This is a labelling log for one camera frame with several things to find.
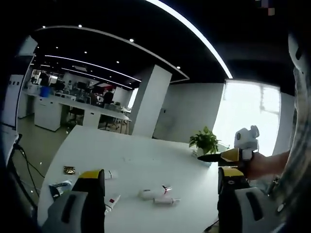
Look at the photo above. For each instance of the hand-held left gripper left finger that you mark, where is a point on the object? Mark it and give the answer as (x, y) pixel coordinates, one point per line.
(80, 206)

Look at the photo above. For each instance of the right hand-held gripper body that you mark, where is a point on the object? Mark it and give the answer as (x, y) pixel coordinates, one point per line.
(244, 139)

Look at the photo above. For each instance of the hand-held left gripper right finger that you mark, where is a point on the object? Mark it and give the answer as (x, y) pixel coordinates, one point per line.
(233, 206)

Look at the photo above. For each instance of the white skincare tube red label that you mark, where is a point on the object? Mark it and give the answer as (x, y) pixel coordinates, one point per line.
(111, 202)

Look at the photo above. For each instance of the white skincare bottle grey cap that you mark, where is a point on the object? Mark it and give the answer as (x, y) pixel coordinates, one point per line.
(165, 201)

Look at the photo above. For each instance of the white skincare bottle red cap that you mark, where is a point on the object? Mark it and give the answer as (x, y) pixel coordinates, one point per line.
(153, 193)

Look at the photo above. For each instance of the person's right hand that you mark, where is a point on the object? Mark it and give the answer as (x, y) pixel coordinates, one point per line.
(252, 167)

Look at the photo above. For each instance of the green potted plant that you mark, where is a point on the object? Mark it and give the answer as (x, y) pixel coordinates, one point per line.
(205, 140)

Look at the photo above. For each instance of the gold foil packet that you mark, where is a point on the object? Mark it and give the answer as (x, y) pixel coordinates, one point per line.
(69, 170)

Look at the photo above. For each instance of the person's patterned clothing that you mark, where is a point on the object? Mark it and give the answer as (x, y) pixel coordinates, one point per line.
(300, 145)

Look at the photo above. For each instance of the black office chair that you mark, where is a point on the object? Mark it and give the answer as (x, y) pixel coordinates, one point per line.
(75, 114)

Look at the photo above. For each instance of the long white office desk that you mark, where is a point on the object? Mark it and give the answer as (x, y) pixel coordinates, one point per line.
(73, 104)

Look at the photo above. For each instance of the blue bin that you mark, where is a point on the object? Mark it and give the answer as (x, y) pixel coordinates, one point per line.
(45, 92)

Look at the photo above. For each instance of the white cabinet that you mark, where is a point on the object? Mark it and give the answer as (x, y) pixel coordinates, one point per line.
(14, 99)

